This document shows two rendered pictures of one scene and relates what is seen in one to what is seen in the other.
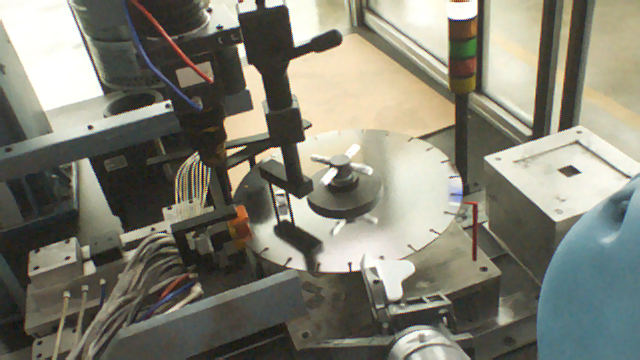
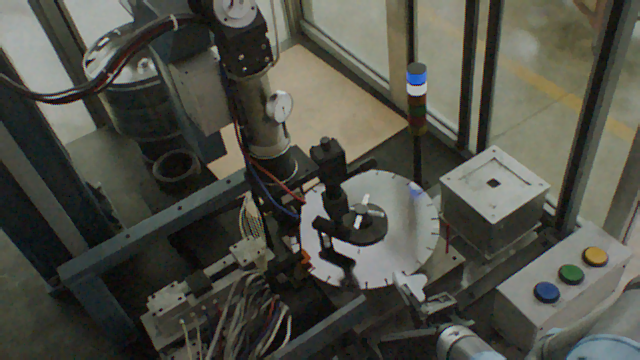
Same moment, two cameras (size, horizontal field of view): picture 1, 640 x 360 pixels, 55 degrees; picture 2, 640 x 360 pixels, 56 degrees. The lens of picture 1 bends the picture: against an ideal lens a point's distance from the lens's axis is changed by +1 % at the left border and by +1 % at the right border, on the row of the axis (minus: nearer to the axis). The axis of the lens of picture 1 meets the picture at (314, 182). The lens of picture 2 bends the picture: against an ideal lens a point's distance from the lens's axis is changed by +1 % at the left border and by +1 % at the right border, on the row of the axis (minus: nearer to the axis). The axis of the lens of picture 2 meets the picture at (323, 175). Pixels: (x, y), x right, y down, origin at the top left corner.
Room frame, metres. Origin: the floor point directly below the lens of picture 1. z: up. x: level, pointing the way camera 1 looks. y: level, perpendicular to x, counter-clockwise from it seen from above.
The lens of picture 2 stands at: (-0.09, 0.21, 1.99)
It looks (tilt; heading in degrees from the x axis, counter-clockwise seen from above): 47 degrees down; 347
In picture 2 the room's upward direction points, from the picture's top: 10 degrees counter-clockwise
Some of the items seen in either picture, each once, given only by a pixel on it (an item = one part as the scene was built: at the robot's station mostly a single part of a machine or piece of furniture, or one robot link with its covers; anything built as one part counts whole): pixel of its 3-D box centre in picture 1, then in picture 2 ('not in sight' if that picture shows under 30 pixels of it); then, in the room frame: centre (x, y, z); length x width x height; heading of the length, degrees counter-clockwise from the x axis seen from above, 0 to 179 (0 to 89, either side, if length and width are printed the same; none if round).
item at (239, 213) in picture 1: (213, 235); (289, 271); (0.65, 0.15, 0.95); 0.10 x 0.03 x 0.07; 103
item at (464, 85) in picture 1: (461, 80); (417, 125); (0.90, -0.27, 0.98); 0.05 x 0.04 x 0.03; 13
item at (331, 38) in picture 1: (302, 42); (352, 165); (0.64, -0.01, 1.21); 0.08 x 0.06 x 0.03; 103
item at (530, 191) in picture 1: (564, 208); (491, 202); (0.72, -0.38, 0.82); 0.18 x 0.18 x 0.15; 13
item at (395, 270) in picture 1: (388, 271); (412, 282); (0.51, -0.07, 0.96); 0.09 x 0.06 x 0.03; 2
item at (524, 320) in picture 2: not in sight; (559, 289); (0.45, -0.38, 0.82); 0.28 x 0.11 x 0.15; 103
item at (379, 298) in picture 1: (380, 301); (414, 304); (0.46, -0.05, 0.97); 0.09 x 0.02 x 0.05; 2
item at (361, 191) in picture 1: (343, 183); (362, 220); (0.70, -0.04, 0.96); 0.11 x 0.11 x 0.03
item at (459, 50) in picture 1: (461, 44); (417, 106); (0.90, -0.27, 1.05); 0.05 x 0.04 x 0.03; 13
